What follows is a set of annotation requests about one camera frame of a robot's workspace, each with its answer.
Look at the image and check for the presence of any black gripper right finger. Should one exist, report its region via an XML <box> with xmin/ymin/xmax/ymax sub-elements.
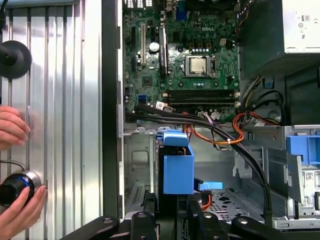
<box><xmin>187</xmin><ymin>198</ymin><xmax>320</xmax><ymax>240</ymax></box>

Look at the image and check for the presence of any thin multicolour fan wire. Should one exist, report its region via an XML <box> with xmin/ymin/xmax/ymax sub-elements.
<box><xmin>235</xmin><ymin>0</ymin><xmax>256</xmax><ymax>35</ymax></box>

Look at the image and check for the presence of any hard disk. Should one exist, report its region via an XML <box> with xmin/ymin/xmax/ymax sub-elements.
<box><xmin>155</xmin><ymin>128</ymin><xmax>196</xmax><ymax>221</ymax></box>

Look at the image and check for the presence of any red orange power wire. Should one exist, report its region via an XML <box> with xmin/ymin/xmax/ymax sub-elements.
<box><xmin>199</xmin><ymin>192</ymin><xmax>214</xmax><ymax>213</ymax></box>

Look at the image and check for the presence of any black open PC case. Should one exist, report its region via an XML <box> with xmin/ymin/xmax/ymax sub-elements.
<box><xmin>101</xmin><ymin>0</ymin><xmax>320</xmax><ymax>240</ymax></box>

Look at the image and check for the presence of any metal optical drive cage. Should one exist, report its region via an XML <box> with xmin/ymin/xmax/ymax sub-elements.
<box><xmin>262</xmin><ymin>124</ymin><xmax>320</xmax><ymax>230</ymax></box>

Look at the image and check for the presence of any blue SATA wire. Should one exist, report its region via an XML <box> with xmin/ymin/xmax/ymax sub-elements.
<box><xmin>194</xmin><ymin>177</ymin><xmax>225</xmax><ymax>194</ymax></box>

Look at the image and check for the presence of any silver coin battery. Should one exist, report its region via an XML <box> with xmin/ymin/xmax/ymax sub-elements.
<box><xmin>148</xmin><ymin>41</ymin><xmax>160</xmax><ymax>54</ymax></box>

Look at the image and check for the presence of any green motherboard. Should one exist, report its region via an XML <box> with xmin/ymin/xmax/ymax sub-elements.
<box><xmin>123</xmin><ymin>0</ymin><xmax>241</xmax><ymax>124</ymax></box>

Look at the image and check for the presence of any silver CPU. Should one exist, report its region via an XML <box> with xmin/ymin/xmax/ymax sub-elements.
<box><xmin>187</xmin><ymin>56</ymin><xmax>208</xmax><ymax>76</ymax></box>

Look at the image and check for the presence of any metal disk bay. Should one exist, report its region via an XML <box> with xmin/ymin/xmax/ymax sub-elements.
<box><xmin>123</xmin><ymin>126</ymin><xmax>266</xmax><ymax>223</ymax></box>

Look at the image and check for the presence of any white expansion slot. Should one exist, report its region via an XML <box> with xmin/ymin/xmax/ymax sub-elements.
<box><xmin>140</xmin><ymin>23</ymin><xmax>147</xmax><ymax>67</ymax></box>

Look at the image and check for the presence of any CPU socket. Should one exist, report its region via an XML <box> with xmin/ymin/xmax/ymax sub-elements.
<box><xmin>183</xmin><ymin>53</ymin><xmax>217</xmax><ymax>79</ymax></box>

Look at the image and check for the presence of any black RAM slot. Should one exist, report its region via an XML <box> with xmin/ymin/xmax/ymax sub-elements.
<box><xmin>163</xmin><ymin>89</ymin><xmax>241</xmax><ymax>99</ymax></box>
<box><xmin>163</xmin><ymin>98</ymin><xmax>241</xmax><ymax>108</ymax></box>

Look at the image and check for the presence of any person left hand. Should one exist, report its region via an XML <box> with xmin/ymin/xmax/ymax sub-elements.
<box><xmin>0</xmin><ymin>104</ymin><xmax>32</xmax><ymax>151</ymax></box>

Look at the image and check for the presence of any person right hand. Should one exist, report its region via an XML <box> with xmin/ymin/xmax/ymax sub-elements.
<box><xmin>0</xmin><ymin>186</ymin><xmax>48</xmax><ymax>240</ymax></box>

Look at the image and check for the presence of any blue drive latch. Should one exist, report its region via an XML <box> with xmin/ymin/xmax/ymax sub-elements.
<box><xmin>285</xmin><ymin>134</ymin><xmax>320</xmax><ymax>166</ymax></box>

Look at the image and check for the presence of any round black tool blue ring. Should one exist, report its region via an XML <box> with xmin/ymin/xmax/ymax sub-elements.
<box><xmin>0</xmin><ymin>169</ymin><xmax>44</xmax><ymax>208</ymax></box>

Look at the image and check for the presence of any grey power supply unit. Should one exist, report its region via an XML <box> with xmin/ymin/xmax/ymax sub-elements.
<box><xmin>238</xmin><ymin>0</ymin><xmax>320</xmax><ymax>81</ymax></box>

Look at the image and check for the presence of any orange wire bundle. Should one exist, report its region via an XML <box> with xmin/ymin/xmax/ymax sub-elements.
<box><xmin>182</xmin><ymin>111</ymin><xmax>285</xmax><ymax>147</ymax></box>

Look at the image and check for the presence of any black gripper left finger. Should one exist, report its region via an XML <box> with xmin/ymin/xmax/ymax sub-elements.
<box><xmin>59</xmin><ymin>191</ymin><xmax>162</xmax><ymax>240</ymax></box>

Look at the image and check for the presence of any yellow black wire bundle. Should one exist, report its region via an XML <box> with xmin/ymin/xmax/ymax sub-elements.
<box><xmin>240</xmin><ymin>76</ymin><xmax>287</xmax><ymax>126</ymax></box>

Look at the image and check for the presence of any black expansion slot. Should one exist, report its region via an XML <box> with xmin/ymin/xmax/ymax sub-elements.
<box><xmin>130</xmin><ymin>25</ymin><xmax>137</xmax><ymax>71</ymax></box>

